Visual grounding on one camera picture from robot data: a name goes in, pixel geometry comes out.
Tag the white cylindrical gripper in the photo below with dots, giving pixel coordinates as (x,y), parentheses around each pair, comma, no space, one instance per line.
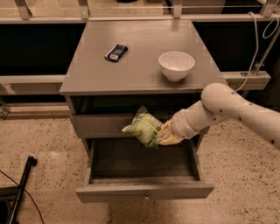
(180,126)

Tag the green jalapeno chip bag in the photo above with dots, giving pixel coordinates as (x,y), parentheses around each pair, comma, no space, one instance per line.
(145,127)

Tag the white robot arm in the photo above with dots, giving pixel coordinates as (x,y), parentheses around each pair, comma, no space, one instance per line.
(218,103)

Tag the open grey middle drawer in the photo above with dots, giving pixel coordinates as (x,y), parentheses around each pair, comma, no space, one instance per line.
(121,169)

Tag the grey wooden drawer cabinet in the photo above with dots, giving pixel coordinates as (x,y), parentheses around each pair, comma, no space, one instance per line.
(95,86)

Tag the closed grey upper drawer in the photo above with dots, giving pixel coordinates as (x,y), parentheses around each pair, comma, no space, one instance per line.
(101,126)

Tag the white ceramic bowl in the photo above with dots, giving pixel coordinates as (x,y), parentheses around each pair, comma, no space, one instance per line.
(175,66)

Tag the dark blue snack bar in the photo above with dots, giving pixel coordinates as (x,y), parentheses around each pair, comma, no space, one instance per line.
(116,53)

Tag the black stand leg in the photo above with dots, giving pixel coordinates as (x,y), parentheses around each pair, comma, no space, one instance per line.
(10,197)

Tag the metal railing frame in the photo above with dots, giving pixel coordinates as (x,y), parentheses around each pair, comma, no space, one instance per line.
(79,11)

